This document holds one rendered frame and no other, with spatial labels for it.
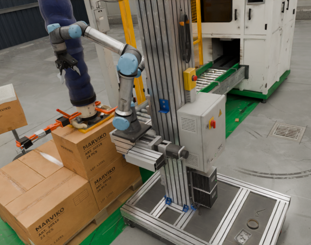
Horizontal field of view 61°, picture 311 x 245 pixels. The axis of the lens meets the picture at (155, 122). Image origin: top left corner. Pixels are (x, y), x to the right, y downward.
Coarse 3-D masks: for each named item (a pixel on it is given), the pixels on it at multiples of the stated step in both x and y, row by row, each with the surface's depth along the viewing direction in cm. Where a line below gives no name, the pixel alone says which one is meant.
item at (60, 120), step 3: (60, 117) 226; (63, 117) 227; (66, 117) 224; (57, 120) 220; (60, 120) 222; (63, 120) 222; (66, 120) 220; (69, 120) 224; (60, 123) 219; (63, 123) 220; (66, 123) 221; (69, 123) 223; (60, 126) 222; (63, 126) 220
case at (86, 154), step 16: (112, 112) 255; (64, 128) 240; (96, 128) 232; (112, 128) 242; (64, 144) 231; (80, 144) 219; (96, 144) 232; (112, 144) 247; (64, 160) 250; (80, 160) 225; (96, 160) 236; (112, 160) 252
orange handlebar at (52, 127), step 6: (96, 102) 248; (96, 108) 234; (114, 108) 229; (72, 114) 231; (78, 114) 231; (48, 126) 216; (54, 126) 215; (30, 138) 206; (36, 138) 206; (18, 144) 198
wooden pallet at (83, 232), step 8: (136, 184) 289; (128, 192) 288; (112, 200) 264; (120, 200) 280; (104, 208) 257; (112, 208) 272; (0, 216) 275; (96, 216) 252; (104, 216) 260; (8, 224) 262; (88, 224) 258; (96, 224) 255; (16, 232) 252; (80, 232) 251; (88, 232) 249; (24, 240) 238; (72, 240) 244; (80, 240) 243
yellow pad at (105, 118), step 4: (100, 116) 241; (104, 116) 245; (108, 116) 244; (112, 116) 246; (100, 120) 239; (104, 120) 240; (88, 124) 233; (92, 124) 234; (96, 124) 234; (88, 128) 230; (92, 128) 231; (84, 132) 226
